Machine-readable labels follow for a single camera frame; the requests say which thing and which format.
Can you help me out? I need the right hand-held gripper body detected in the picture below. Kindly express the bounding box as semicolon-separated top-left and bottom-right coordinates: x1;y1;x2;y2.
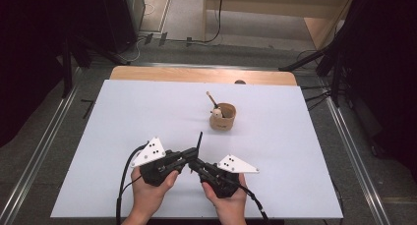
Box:
200;154;260;199

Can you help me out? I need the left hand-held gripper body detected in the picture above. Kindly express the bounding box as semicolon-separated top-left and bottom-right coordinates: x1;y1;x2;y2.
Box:
130;137;185;188

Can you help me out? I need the dark chopstick with orange end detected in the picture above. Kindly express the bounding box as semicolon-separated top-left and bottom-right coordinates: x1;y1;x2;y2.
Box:
195;131;204;152
206;90;220;111

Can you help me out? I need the wooden cup with small figure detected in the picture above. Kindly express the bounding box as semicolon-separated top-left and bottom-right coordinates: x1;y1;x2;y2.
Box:
208;102;237;132

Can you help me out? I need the person's right hand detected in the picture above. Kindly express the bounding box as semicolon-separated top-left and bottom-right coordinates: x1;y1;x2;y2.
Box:
201;172;248;224

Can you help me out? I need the person's left hand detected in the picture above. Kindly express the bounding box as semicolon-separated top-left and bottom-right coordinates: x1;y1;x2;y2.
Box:
130;165;180;221

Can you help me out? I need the white table sheet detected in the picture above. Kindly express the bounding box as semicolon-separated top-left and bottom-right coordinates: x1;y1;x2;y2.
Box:
50;79;344;219

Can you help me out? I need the wooden table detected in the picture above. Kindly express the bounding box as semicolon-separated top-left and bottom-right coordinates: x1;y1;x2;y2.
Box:
109;65;298;87

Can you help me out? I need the black metal stand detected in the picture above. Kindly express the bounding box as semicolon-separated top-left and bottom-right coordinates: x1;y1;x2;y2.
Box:
60;34;132;100
278;37;348;108

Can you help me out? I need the dark cabinet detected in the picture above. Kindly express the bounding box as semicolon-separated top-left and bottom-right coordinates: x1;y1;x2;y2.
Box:
97;0;147;54

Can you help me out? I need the black curtain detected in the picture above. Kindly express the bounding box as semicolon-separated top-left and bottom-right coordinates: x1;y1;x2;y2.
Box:
0;0;109;147
337;0;417;184

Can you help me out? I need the light wooden platform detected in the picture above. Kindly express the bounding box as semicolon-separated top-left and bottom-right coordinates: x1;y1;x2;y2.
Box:
201;0;357;51

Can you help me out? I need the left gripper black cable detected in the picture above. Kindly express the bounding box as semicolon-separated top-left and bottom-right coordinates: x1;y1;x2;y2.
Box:
115;142;150;225

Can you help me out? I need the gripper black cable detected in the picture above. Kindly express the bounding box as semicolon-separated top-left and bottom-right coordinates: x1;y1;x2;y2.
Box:
115;142;150;225
225;177;270;225

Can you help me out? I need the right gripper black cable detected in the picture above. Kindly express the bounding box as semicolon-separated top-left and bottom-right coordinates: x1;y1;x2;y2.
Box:
225;177;270;225

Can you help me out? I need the metal floor rail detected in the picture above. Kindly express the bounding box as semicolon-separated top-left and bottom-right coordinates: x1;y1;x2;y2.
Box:
0;67;83;225
319;79;391;225

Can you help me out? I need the black floor cable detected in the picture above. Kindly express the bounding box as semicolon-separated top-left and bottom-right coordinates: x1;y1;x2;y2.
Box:
170;0;225;45

